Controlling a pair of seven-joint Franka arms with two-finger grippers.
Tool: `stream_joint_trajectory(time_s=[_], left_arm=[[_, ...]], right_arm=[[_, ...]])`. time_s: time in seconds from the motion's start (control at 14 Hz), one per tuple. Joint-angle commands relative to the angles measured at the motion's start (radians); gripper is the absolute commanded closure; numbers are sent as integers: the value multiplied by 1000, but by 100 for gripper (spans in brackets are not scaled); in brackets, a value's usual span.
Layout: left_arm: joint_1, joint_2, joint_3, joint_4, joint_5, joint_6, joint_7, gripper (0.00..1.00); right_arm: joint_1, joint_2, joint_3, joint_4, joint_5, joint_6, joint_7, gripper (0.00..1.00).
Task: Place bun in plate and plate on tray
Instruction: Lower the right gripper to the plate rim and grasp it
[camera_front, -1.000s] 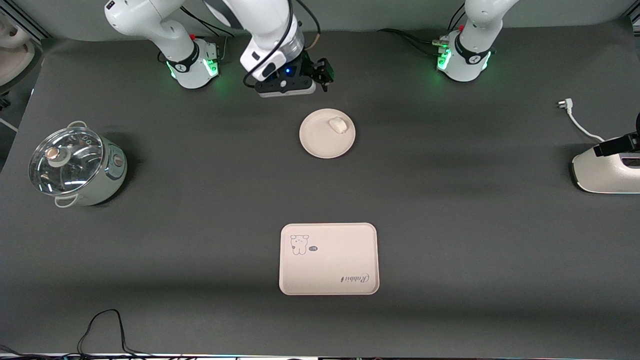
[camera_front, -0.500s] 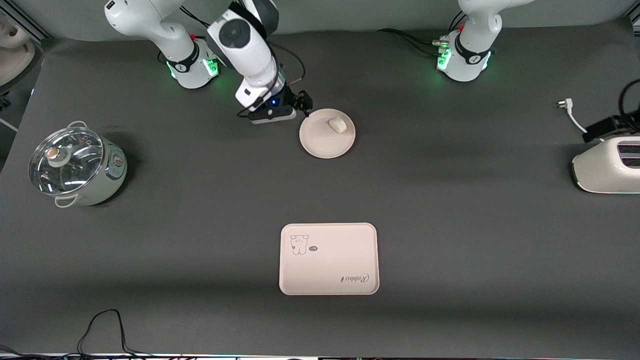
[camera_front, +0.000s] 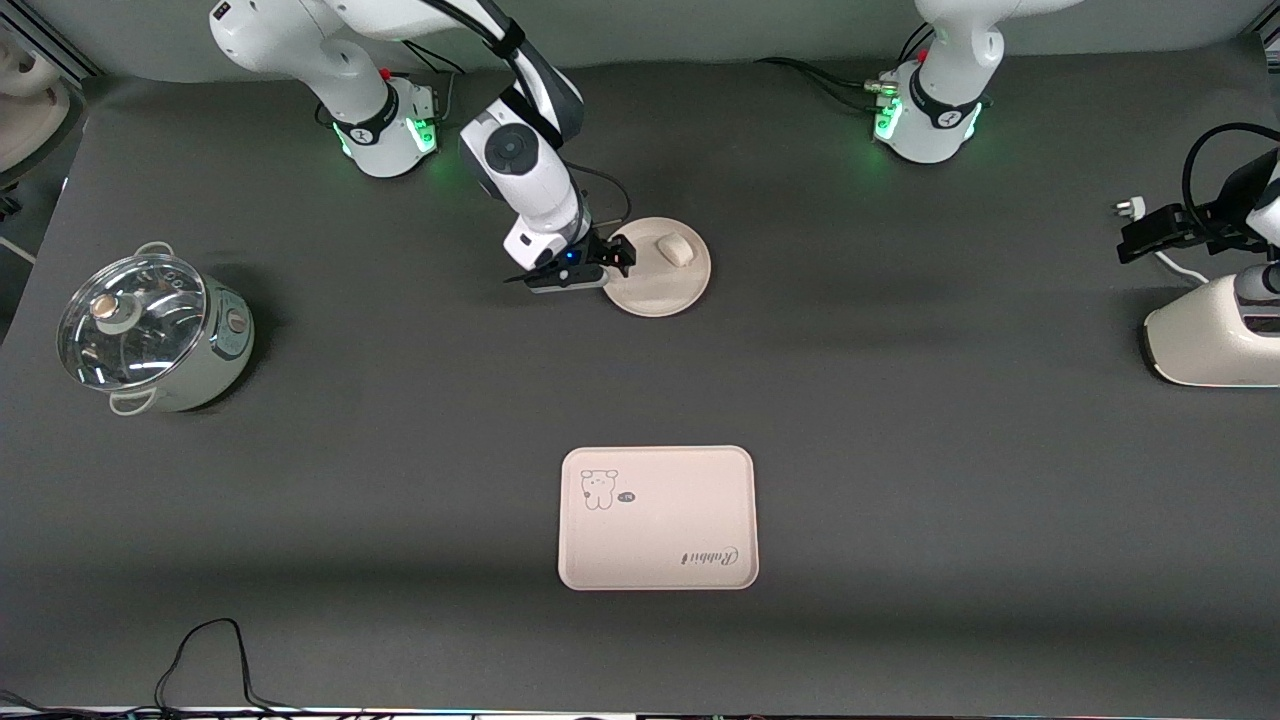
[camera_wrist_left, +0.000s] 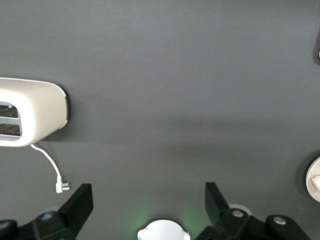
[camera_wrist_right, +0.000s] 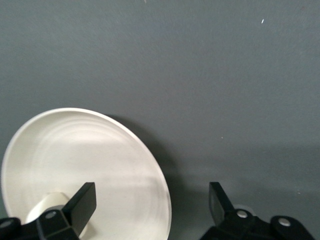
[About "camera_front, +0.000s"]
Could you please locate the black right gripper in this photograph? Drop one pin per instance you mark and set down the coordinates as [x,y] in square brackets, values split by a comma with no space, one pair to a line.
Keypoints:
[596,252]

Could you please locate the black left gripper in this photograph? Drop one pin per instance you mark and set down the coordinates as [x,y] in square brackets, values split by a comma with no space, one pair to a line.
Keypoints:
[1208,218]

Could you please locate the round beige plate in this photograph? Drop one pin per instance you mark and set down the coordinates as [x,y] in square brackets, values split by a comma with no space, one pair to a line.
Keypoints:
[660,290]

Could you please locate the white steamed bun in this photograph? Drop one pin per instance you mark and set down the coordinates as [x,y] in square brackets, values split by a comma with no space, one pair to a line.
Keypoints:
[673,250]

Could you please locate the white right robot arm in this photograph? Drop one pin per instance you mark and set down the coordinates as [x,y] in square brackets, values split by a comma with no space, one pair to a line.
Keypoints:
[530,170]

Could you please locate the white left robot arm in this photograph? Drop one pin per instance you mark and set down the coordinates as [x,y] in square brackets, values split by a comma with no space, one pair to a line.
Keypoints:
[940,110]

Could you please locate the beige rectangular rabbit tray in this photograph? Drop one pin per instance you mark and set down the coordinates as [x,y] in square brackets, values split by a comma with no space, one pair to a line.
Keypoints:
[655,530]

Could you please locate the cream white toaster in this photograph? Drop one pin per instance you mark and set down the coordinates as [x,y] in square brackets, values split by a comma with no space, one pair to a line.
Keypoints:
[1200,340]

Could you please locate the pale green electric pot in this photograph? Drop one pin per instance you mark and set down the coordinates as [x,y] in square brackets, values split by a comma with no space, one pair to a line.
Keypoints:
[215,360]

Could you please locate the beige round background object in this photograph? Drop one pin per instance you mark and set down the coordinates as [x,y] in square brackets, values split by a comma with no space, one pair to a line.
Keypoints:
[25,120]

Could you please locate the aluminium frame rail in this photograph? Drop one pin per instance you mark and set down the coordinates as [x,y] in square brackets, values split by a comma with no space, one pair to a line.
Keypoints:
[1270,42]
[60,50]

